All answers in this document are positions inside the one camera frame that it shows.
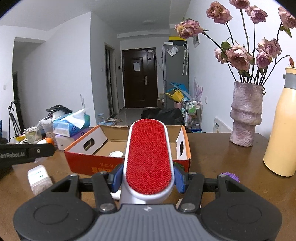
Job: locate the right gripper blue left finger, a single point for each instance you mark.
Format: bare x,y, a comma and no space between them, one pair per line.
111,180

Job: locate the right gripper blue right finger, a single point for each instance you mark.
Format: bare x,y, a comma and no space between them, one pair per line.
183,180

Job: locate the white round lid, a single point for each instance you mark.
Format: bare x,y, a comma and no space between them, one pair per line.
116,154

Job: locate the cotton swab box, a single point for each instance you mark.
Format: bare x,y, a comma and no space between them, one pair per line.
39,179

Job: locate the purple gear cap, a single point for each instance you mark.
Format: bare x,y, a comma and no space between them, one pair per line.
231,175

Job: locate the white spray bottle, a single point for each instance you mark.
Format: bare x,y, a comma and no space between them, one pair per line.
116,195

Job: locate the glass cup with straw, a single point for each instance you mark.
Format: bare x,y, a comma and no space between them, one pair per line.
35,133

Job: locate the red cardboard box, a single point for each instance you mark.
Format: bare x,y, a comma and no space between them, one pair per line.
90,153

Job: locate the orange fruit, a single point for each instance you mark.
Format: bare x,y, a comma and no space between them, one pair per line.
47,140

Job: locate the clear food container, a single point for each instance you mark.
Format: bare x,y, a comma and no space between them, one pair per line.
47,126

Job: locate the purple tissue pack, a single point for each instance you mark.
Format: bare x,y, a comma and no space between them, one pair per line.
63,142

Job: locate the blue tissue pack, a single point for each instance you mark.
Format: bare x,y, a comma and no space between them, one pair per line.
71,124

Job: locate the metal trolley rack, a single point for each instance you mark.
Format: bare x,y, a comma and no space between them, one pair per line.
192,111

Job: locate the black gadget on container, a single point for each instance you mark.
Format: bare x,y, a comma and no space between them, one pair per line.
57,108

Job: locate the pink textured vase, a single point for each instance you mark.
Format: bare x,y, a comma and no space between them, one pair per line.
246,111

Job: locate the cream thermos jug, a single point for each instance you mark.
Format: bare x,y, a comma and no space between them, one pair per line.
280,152

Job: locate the grey refrigerator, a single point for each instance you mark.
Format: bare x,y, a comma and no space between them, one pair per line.
174,70

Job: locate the dark brown door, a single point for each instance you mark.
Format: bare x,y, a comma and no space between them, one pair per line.
140,79

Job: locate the yellow box on fridge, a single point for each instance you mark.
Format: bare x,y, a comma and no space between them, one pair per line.
175,38

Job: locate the camera tripod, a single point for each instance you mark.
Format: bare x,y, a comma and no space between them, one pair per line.
13,122

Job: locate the white board against wall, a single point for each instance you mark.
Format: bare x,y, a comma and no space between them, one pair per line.
220,127

